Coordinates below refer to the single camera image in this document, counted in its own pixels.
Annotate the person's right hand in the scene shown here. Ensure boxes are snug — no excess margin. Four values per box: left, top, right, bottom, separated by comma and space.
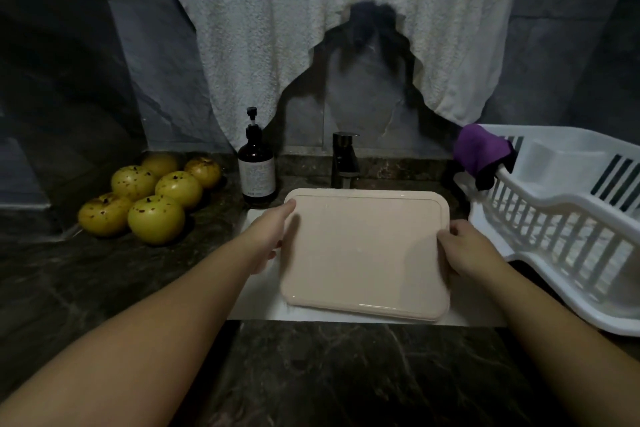
437, 218, 511, 285

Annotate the person's left hand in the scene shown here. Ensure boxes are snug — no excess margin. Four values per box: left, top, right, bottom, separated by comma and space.
235, 200, 298, 276

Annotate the beige plastic tray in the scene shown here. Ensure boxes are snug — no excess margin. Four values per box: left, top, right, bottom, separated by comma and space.
279, 187, 452, 323

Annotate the purple cloth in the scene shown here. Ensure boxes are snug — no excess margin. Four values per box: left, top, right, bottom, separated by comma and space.
454, 123, 516, 191

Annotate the black faucet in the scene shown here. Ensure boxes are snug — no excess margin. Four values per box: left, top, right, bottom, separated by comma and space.
332, 131, 361, 189

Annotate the group of yellow apples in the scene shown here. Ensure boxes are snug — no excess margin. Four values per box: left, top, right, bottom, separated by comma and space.
77, 152, 223, 247

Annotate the person's right forearm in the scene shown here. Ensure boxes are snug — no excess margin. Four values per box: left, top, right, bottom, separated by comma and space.
485, 256, 640, 427

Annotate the person's left forearm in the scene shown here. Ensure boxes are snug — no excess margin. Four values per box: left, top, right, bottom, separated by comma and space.
0, 236, 271, 427

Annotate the white sink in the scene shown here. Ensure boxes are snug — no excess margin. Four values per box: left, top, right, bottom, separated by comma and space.
228, 203, 511, 328

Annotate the dark soap pump bottle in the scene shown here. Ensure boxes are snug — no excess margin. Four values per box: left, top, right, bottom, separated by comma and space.
237, 106, 278, 205

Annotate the white plastic basket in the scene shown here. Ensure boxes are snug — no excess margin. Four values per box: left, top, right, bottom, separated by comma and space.
453, 123, 640, 338

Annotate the white hanging towel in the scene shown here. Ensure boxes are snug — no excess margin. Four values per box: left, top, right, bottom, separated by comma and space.
150, 0, 536, 149

